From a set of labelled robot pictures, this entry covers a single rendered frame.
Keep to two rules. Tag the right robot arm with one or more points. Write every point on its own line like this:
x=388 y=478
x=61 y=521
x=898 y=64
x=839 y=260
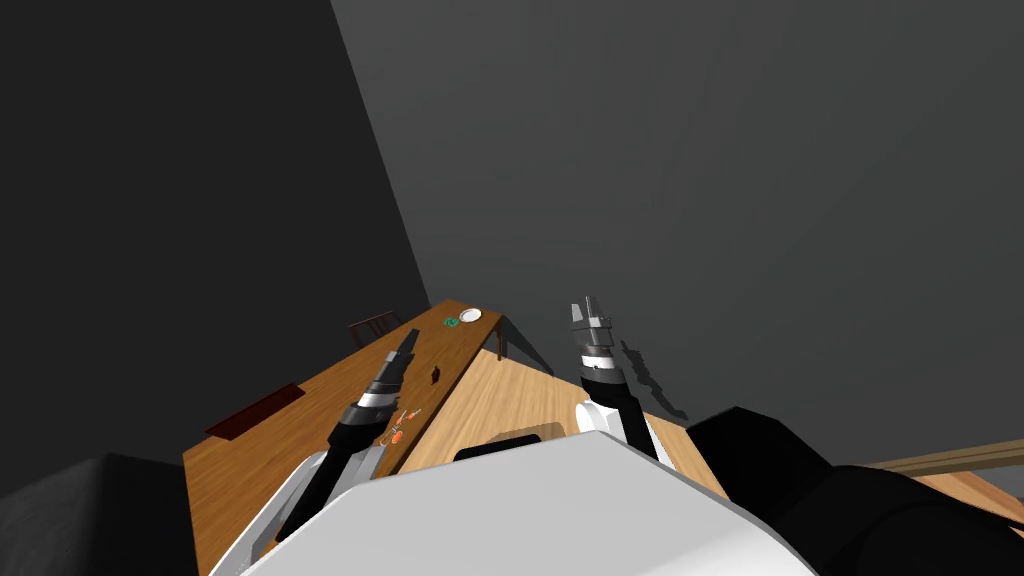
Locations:
x=622 y=404

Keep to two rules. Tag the orange thin stick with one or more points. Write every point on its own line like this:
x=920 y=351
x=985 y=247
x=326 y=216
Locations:
x=410 y=416

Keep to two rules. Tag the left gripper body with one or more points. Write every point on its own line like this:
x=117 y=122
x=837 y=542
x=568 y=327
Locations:
x=396 y=368

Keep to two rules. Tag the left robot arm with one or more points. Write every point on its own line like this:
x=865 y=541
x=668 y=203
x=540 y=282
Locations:
x=344 y=448

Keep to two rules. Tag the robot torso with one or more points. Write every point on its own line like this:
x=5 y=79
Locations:
x=528 y=520

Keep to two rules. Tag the white plate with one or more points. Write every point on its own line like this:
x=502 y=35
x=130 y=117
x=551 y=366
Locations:
x=470 y=315

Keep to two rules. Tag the orange white small thing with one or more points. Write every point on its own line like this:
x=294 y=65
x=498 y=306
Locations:
x=394 y=437

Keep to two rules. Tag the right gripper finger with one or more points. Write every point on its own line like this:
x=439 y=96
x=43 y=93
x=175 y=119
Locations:
x=594 y=309
x=577 y=314

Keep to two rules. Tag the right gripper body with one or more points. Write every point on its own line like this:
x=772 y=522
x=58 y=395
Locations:
x=593 y=332

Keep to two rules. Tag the brown wooden table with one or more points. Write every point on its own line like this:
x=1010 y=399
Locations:
x=264 y=460

